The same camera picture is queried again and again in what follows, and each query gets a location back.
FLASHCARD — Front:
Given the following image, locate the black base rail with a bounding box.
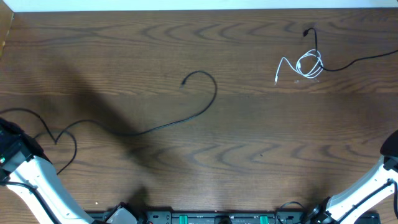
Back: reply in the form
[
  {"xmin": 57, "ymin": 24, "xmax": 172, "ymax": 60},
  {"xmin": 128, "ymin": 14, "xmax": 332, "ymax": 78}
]
[{"xmin": 83, "ymin": 200, "xmax": 382, "ymax": 224}]

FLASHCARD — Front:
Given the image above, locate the white usb cable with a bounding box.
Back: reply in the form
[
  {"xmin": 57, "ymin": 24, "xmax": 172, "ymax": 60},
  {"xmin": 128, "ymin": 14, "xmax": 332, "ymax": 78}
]
[{"xmin": 274, "ymin": 49, "xmax": 325, "ymax": 85}]

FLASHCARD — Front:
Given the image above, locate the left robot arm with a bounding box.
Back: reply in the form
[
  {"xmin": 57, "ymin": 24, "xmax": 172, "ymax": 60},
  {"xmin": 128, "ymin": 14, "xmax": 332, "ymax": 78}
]
[{"xmin": 1, "ymin": 119, "xmax": 95, "ymax": 224}]

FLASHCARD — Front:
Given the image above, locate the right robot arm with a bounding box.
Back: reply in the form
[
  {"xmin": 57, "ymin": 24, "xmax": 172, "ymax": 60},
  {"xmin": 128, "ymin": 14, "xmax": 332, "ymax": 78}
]
[{"xmin": 306, "ymin": 131, "xmax": 397, "ymax": 224}]

